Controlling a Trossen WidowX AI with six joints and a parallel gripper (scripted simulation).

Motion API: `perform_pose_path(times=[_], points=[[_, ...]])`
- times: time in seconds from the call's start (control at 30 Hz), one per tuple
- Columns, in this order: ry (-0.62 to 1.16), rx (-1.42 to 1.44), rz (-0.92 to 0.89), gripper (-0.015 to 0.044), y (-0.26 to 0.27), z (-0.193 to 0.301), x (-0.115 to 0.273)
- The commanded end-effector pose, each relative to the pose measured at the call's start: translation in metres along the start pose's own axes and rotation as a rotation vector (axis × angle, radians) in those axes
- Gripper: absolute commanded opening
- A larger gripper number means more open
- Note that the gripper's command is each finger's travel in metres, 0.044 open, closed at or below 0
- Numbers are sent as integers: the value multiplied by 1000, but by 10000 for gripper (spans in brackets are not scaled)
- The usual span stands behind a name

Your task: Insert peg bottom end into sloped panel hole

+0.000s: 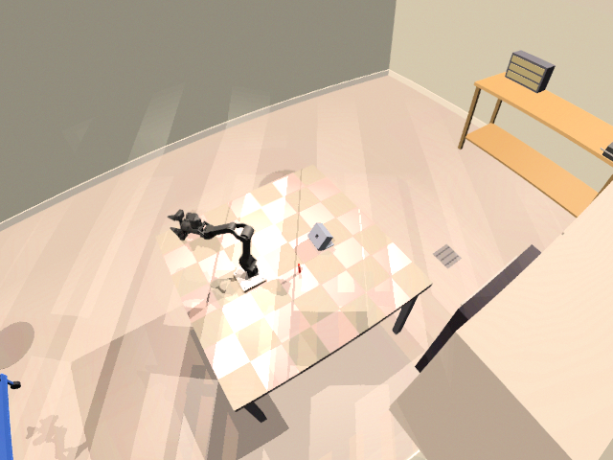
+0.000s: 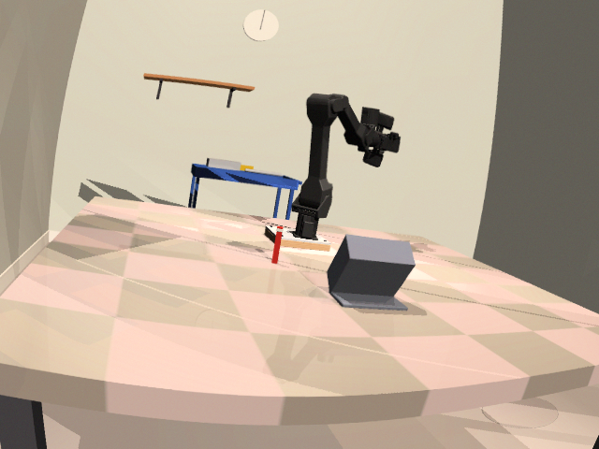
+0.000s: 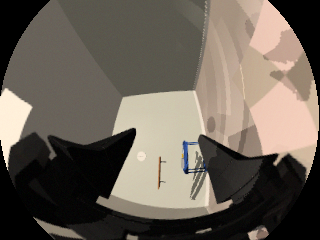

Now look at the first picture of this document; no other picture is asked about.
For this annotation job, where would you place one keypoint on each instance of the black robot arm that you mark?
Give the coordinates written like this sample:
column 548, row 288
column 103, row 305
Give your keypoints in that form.
column 246, row 260

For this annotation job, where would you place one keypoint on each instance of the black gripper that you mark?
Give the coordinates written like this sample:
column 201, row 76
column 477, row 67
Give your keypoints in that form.
column 185, row 228

